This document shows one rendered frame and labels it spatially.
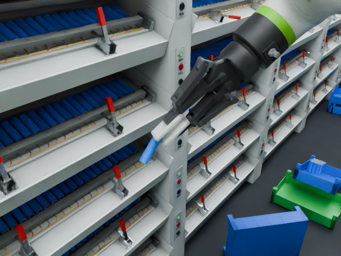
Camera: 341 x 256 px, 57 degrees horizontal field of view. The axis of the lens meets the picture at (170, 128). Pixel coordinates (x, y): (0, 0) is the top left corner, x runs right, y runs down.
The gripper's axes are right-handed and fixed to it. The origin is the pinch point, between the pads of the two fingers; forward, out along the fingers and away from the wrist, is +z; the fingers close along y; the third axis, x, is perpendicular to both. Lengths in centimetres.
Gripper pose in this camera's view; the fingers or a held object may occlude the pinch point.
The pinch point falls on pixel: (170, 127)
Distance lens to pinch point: 62.2
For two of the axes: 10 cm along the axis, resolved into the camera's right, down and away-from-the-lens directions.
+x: -3.7, -5.2, 7.7
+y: 5.9, 5.0, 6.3
